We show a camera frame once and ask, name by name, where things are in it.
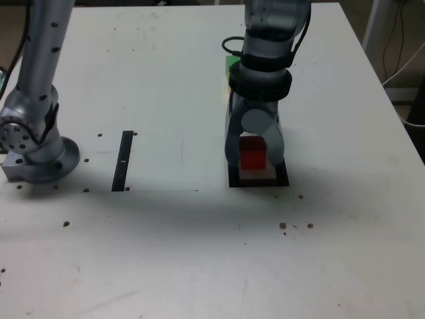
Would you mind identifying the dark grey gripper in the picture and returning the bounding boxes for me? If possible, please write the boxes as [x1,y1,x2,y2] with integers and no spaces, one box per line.
[224,94,286,167]

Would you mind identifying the red cube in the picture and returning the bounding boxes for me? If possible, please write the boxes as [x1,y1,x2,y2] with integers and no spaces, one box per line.
[239,135,268,171]

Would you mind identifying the green cube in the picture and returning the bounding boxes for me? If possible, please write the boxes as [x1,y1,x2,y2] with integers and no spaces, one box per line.
[225,55,242,76]

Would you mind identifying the black tape square outline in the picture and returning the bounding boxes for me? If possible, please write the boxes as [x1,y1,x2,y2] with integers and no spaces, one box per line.
[226,159,291,189]

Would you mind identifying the black tape strip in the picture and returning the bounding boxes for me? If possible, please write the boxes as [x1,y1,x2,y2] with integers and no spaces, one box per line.
[111,130,134,193]

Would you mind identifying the grey bar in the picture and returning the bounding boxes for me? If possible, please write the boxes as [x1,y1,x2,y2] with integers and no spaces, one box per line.
[384,86,425,104]

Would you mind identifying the black camera cable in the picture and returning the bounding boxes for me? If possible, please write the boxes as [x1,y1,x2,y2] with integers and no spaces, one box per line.
[221,35,245,57]

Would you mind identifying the white cable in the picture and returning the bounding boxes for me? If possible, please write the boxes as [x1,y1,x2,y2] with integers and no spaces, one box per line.
[381,42,425,86]

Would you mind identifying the white metal frame leg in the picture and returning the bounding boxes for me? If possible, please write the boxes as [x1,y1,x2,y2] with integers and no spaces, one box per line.
[361,0,383,56]

